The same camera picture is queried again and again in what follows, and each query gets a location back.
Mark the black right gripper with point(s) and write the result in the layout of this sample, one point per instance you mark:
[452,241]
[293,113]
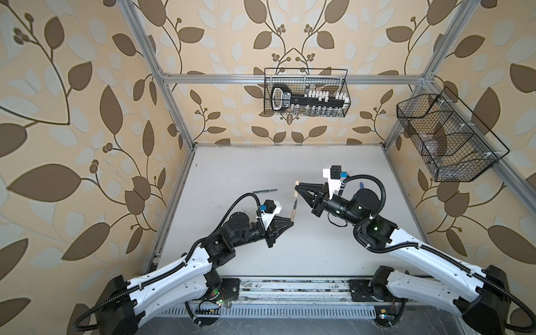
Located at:
[319,200]

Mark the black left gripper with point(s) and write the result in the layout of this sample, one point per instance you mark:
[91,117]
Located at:
[271,233]

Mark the beige pen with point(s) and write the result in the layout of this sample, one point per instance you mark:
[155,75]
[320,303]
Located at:
[293,213]

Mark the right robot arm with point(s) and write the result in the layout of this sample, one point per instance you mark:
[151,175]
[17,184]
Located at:
[480,296]

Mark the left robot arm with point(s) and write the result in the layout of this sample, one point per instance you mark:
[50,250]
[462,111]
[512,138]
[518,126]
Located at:
[126,305]

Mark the green pen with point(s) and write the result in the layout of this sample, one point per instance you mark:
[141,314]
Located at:
[265,191]

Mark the black tool in basket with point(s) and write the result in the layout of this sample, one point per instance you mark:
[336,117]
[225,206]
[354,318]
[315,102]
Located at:
[283,99]

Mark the aluminium rear crossbar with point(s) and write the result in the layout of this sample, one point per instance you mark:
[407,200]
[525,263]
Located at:
[260,79]

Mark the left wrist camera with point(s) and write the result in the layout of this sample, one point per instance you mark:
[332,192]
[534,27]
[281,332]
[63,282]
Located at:
[268,211]

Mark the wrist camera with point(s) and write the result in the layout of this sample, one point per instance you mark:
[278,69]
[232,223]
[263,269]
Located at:
[268,211]
[335,176]

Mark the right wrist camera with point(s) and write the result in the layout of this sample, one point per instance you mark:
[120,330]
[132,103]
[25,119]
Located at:
[335,176]

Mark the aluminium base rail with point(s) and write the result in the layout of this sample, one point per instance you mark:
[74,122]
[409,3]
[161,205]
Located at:
[298,289]

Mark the rear wire basket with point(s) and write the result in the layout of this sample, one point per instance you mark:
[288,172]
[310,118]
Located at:
[323,84]

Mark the side wire basket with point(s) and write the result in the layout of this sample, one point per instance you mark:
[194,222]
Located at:
[454,142]

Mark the aluminium frame post right rear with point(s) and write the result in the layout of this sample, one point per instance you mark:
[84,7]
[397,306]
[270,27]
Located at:
[456,14]

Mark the aluminium frame post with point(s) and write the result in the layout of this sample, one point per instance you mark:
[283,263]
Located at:
[456,14]
[133,21]

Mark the aluminium frame post left rear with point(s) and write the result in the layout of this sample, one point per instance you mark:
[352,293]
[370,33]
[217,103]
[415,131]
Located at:
[133,21]

